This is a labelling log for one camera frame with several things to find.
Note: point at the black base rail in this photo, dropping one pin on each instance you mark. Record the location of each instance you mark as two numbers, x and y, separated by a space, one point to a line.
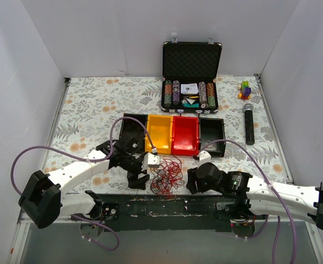
151 212

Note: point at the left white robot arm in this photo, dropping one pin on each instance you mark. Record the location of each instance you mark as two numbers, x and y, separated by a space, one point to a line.
49 196

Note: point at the colourful toy block car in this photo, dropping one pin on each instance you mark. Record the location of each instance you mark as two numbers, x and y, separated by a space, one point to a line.
244 90

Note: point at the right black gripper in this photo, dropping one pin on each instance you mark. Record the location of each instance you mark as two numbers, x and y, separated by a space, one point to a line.
193 179

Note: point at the red bin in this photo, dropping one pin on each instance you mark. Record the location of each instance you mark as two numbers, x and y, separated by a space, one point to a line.
185 136

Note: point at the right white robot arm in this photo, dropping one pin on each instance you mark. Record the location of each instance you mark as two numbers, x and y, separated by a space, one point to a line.
252 196

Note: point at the playing card deck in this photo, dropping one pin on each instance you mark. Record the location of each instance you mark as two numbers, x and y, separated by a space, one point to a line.
189 89

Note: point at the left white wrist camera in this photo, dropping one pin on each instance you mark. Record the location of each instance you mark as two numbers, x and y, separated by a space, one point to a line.
150 160

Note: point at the yellow bin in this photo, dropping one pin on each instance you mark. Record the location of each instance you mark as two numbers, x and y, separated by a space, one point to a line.
159 128

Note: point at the black poker chip case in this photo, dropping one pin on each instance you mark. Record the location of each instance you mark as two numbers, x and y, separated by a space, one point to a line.
187 63

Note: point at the floral table mat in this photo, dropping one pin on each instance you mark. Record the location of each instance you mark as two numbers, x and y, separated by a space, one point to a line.
92 109

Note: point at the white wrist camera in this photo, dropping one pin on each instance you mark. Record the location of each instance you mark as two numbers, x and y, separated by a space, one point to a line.
202 157
150 160

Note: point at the black bin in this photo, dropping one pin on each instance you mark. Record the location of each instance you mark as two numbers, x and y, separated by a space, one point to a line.
211 129
134 129

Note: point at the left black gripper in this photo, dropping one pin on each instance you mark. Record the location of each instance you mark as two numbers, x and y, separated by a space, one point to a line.
136 171

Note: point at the black microphone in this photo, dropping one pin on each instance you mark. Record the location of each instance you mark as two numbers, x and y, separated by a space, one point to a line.
249 124

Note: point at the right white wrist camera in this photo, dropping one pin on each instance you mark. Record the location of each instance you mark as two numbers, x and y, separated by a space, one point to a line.
202 157

